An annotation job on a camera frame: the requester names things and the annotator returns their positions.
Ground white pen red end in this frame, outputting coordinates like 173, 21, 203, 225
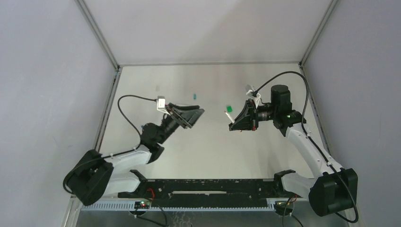
224, 111, 235, 123

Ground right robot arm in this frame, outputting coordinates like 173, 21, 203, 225
229, 85, 358, 217

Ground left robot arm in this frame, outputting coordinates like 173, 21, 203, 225
62, 103, 205, 206

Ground small circuit board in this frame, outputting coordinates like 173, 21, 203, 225
134, 201, 151, 210

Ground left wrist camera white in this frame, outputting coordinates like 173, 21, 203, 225
156, 96, 169, 114

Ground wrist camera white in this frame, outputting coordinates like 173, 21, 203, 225
156, 96, 169, 114
245, 85, 261, 107

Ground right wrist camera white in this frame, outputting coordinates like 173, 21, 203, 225
245, 85, 261, 107

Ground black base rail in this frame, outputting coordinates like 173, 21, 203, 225
118, 179, 291, 209

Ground aluminium frame rails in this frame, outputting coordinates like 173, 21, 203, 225
62, 178, 358, 227

